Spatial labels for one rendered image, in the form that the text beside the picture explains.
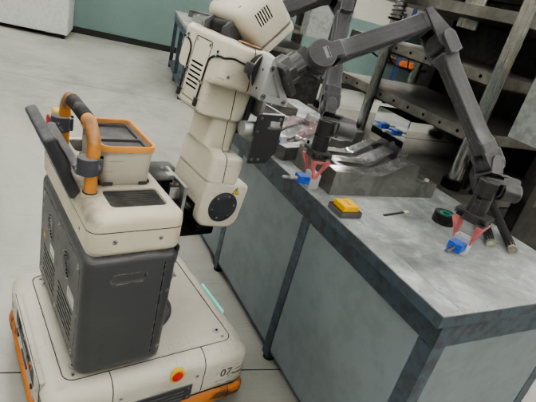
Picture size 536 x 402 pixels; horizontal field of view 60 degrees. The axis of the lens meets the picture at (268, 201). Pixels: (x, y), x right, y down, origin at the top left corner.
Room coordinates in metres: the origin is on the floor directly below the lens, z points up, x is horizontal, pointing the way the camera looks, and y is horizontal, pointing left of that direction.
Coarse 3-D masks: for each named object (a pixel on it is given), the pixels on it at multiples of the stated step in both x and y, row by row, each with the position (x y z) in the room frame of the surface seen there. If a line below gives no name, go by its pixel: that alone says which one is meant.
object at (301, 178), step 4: (296, 172) 1.52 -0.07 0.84; (300, 172) 1.53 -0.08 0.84; (304, 172) 1.54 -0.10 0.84; (308, 172) 1.53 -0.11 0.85; (316, 172) 1.53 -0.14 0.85; (284, 176) 1.48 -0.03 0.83; (288, 176) 1.49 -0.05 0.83; (292, 176) 1.49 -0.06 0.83; (296, 176) 1.50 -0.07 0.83; (300, 176) 1.49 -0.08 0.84; (304, 176) 1.50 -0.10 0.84; (308, 176) 1.51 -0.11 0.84; (320, 176) 1.52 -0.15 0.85; (296, 180) 1.51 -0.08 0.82; (300, 180) 1.49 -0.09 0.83; (304, 180) 1.50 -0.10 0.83; (308, 180) 1.50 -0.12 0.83; (312, 180) 1.50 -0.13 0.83; (316, 180) 1.51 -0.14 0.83; (304, 184) 1.53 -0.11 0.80; (308, 184) 1.50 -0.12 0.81; (312, 184) 1.51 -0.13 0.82; (316, 184) 1.51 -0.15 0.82; (308, 188) 1.50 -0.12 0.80; (312, 188) 1.51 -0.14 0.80; (316, 188) 1.52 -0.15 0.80
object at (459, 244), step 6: (456, 234) 1.32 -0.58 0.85; (462, 234) 1.32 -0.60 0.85; (450, 240) 1.29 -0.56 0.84; (456, 240) 1.30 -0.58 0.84; (462, 240) 1.31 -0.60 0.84; (468, 240) 1.30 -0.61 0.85; (450, 246) 1.26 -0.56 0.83; (456, 246) 1.27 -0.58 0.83; (462, 246) 1.27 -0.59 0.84; (468, 246) 1.30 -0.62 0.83; (456, 252) 1.27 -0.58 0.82; (462, 252) 1.30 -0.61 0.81
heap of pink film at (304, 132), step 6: (288, 120) 1.97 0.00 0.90; (294, 120) 1.97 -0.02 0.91; (300, 120) 1.99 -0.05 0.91; (306, 120) 2.01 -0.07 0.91; (282, 126) 1.94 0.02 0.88; (288, 126) 1.95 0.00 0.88; (306, 126) 1.93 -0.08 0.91; (312, 126) 1.92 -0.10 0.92; (300, 132) 1.88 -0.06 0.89; (306, 132) 1.88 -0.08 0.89; (312, 132) 1.89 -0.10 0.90; (300, 138) 1.86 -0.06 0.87
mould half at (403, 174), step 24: (360, 144) 1.84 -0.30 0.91; (336, 168) 1.52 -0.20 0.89; (360, 168) 1.61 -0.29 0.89; (384, 168) 1.65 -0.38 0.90; (408, 168) 1.66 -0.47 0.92; (336, 192) 1.51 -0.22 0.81; (360, 192) 1.57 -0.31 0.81; (384, 192) 1.63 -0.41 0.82; (408, 192) 1.69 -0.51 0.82; (432, 192) 1.75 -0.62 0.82
